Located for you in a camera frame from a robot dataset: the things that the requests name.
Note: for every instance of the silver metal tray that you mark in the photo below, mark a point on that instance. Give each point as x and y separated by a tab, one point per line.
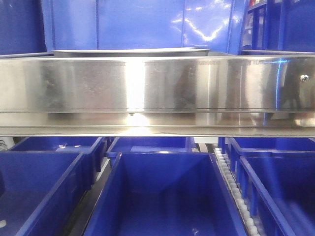
151	52

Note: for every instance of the blue bin rear centre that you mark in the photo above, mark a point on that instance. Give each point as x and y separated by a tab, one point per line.
150	144

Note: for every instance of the blue bin rear left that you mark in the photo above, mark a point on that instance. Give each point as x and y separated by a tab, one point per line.
92	148

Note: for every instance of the blue bin lower centre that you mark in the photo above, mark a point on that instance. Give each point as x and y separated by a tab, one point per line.
175	194

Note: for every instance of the blue bin rear right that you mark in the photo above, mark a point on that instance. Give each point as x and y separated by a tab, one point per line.
240	146

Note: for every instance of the roller track strip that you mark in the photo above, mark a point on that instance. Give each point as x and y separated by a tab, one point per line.
223	163

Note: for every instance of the blue bin behind tray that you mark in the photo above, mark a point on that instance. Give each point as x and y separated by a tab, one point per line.
142	24

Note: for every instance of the blue bin lower left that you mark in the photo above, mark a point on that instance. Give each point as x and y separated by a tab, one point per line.
38	191

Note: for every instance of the blue bin lower right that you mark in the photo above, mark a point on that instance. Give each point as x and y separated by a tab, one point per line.
281	193

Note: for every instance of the blue bin upper right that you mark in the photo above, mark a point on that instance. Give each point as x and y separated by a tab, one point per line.
279	26

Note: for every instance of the blue bin upper left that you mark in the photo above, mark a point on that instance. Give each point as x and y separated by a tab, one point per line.
26	26

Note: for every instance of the steel shelf front rail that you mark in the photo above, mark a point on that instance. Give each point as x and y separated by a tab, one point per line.
226	96

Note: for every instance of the rail screw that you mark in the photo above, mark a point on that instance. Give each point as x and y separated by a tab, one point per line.
304	78

